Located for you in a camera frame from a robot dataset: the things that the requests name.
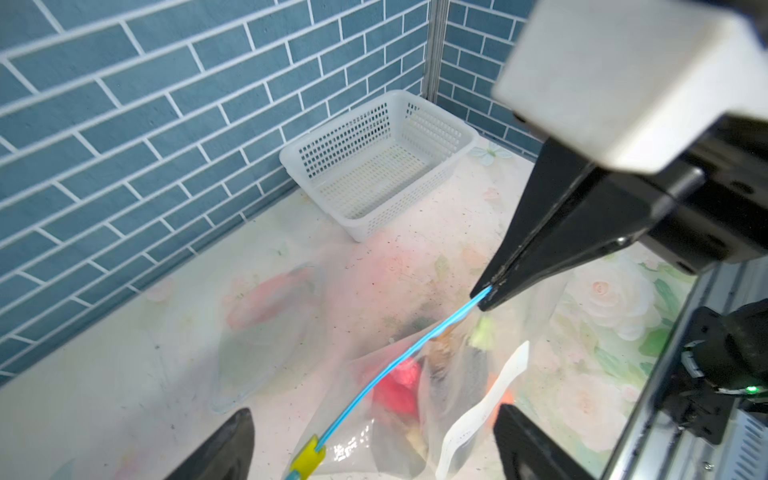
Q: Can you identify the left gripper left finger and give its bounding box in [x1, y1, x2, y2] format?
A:
[167, 408, 255, 480]

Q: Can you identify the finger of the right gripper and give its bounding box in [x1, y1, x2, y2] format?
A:
[471, 138, 599, 297]
[476, 167, 705, 311]

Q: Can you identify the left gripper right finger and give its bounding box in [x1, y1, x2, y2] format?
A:
[493, 404, 594, 480]

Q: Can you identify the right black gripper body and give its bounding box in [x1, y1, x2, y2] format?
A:
[641, 115, 767, 275]

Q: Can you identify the dark purple eggplant toy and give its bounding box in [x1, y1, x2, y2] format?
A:
[449, 315, 496, 409]

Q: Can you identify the clear zip top bag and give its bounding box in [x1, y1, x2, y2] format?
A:
[283, 274, 568, 479]

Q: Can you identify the pink crinkled food toy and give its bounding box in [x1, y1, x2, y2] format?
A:
[372, 360, 422, 419]

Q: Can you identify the white plastic mesh basket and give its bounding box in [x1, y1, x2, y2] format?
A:
[279, 90, 480, 242]

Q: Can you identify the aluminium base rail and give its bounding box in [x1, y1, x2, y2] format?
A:
[601, 259, 767, 479]

